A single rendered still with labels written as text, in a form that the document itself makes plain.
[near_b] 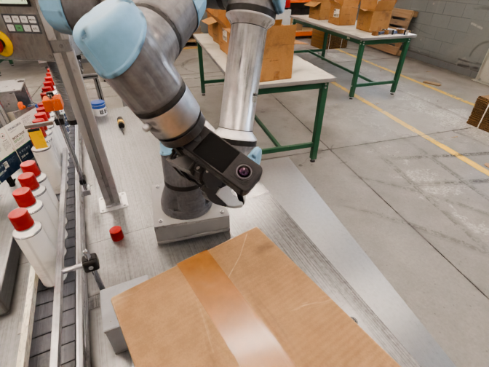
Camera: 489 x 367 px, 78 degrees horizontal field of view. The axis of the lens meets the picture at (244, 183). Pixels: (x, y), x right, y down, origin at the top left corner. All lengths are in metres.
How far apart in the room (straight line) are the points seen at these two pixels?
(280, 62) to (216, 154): 2.01
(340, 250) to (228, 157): 0.56
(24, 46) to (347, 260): 0.96
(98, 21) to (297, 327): 0.39
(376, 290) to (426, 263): 1.38
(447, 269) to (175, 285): 1.96
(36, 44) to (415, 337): 1.07
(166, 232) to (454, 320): 1.58
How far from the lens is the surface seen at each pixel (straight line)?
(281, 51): 2.38
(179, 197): 0.84
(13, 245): 1.02
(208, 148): 0.42
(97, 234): 1.00
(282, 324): 0.40
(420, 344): 0.81
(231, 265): 0.45
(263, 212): 0.97
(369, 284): 0.85
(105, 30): 0.34
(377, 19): 4.73
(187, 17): 0.43
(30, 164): 0.89
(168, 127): 0.39
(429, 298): 2.03
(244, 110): 0.73
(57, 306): 0.69
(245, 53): 0.74
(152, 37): 0.37
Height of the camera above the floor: 1.47
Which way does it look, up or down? 36 degrees down
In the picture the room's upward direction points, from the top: straight up
